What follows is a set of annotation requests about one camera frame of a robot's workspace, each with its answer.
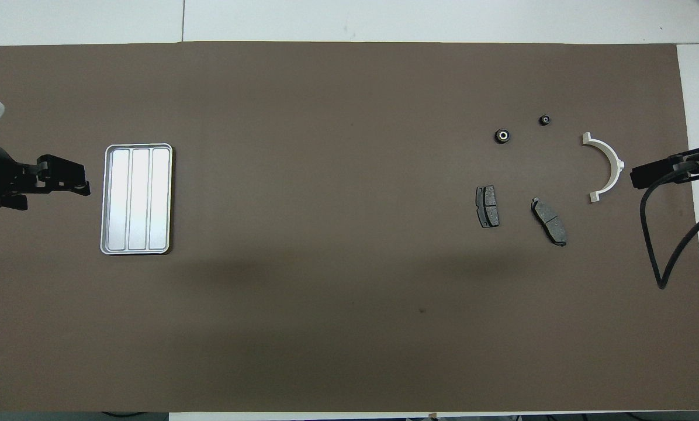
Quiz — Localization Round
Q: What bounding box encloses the silver metal tray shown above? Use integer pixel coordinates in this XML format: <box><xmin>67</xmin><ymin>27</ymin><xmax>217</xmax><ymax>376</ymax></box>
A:
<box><xmin>100</xmin><ymin>143</ymin><xmax>174</xmax><ymax>256</ymax></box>

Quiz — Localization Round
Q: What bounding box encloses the brown table mat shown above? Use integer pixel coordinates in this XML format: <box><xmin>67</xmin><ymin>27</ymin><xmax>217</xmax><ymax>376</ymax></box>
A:
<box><xmin>0</xmin><ymin>41</ymin><xmax>699</xmax><ymax>413</ymax></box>

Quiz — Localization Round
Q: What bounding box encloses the short grey brake pad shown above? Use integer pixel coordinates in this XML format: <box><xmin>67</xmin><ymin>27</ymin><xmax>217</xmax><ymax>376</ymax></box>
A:
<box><xmin>475</xmin><ymin>185</ymin><xmax>500</xmax><ymax>229</ymax></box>

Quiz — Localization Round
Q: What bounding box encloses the long grey brake pad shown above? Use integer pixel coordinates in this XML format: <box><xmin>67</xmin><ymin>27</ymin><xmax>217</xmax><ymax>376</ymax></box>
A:
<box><xmin>531</xmin><ymin>198</ymin><xmax>567</xmax><ymax>247</ymax></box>

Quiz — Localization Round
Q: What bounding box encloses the white semicircular clamp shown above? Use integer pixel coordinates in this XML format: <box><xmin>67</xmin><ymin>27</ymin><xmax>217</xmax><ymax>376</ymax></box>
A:
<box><xmin>582</xmin><ymin>133</ymin><xmax>625</xmax><ymax>203</ymax></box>

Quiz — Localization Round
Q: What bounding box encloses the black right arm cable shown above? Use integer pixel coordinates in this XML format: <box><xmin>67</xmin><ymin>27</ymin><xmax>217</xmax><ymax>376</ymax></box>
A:
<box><xmin>640</xmin><ymin>155</ymin><xmax>699</xmax><ymax>290</ymax></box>

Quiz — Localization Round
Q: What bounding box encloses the black cable bracket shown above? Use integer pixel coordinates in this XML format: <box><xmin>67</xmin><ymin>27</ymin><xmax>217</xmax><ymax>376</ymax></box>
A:
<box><xmin>630</xmin><ymin>151</ymin><xmax>699</xmax><ymax>189</ymax></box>

